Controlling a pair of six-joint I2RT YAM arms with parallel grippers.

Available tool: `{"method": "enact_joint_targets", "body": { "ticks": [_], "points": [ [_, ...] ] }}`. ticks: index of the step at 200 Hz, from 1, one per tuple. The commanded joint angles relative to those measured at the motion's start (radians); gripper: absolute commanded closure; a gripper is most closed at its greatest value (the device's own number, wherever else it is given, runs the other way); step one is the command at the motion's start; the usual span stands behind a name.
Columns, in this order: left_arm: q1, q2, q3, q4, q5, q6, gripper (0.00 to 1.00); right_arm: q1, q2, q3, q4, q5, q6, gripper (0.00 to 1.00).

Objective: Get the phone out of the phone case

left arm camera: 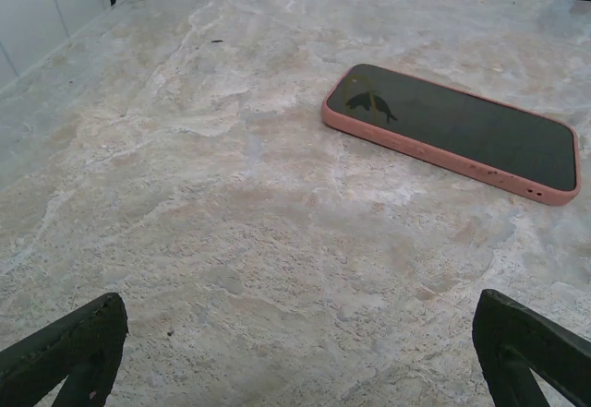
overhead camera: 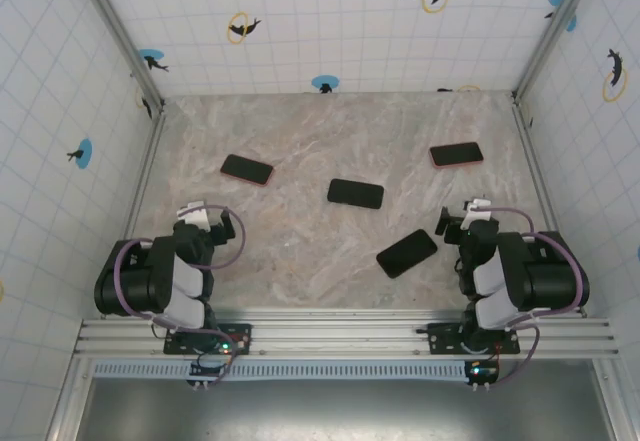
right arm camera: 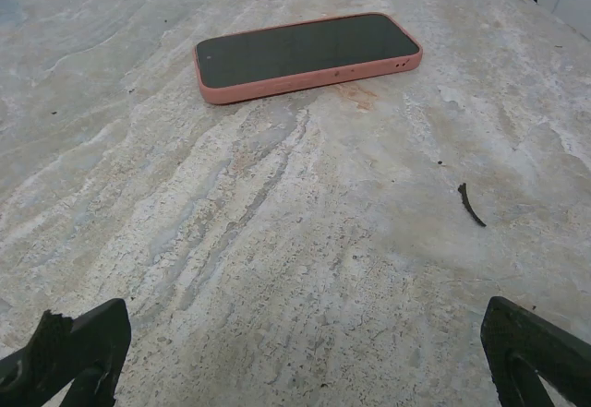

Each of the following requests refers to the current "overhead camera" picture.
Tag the aluminium corner post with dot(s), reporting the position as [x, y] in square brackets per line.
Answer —
[555, 26]
[120, 36]

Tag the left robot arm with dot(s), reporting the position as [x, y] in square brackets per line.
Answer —
[130, 281]

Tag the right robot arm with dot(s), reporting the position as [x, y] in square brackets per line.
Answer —
[545, 276]

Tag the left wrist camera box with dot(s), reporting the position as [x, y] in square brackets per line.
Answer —
[195, 213]

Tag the grey metal panel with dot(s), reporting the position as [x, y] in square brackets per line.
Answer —
[325, 411]

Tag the black phone case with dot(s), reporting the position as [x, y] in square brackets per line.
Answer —
[386, 267]
[329, 194]

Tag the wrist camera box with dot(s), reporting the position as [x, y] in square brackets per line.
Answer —
[195, 213]
[477, 208]

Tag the black phone red edge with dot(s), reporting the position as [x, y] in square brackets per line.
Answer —
[270, 177]

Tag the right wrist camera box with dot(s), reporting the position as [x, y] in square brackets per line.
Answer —
[477, 208]

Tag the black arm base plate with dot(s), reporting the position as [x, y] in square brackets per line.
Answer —
[442, 336]
[240, 333]

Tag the aluminium mounting rail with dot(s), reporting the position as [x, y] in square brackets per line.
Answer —
[330, 333]

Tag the small controller board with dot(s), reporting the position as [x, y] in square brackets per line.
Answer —
[482, 372]

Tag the aluminium side rail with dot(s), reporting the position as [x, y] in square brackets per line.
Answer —
[540, 181]
[143, 181]

